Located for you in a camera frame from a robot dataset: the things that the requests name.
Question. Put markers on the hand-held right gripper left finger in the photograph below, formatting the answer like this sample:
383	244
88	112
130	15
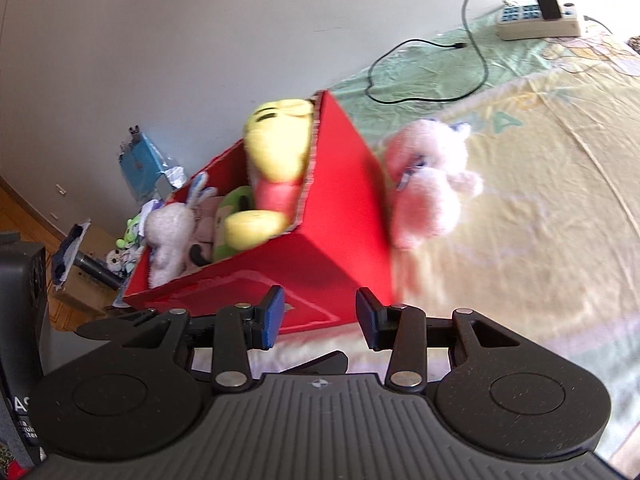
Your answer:
272	320

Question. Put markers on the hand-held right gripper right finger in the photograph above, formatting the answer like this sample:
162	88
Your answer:
363	316

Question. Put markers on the red box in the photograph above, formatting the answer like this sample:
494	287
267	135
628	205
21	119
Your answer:
340	185

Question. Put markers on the pale pink plush toy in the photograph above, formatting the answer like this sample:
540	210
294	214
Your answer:
205	232

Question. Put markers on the pink and white plush toy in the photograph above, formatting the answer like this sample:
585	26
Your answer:
425	195

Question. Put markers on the lavender bunny plush toy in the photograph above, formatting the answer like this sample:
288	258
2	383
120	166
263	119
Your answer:
167	230

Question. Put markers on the small white plush toy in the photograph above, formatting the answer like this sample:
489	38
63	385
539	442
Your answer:
122	260

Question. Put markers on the small green plush toy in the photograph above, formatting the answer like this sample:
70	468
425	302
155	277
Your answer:
132	230

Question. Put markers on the yellow plush toy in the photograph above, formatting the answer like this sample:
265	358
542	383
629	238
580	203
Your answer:
277	145

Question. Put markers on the dark grey cylinder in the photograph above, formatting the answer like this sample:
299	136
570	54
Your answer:
97	270

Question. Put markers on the cardboard box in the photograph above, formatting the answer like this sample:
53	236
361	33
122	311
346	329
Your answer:
75	297

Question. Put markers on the blue packet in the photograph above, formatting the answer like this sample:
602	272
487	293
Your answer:
140	170

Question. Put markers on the grey appliance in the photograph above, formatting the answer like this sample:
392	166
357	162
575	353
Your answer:
20	310

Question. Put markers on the white power strip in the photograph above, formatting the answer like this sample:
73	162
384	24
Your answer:
540	29

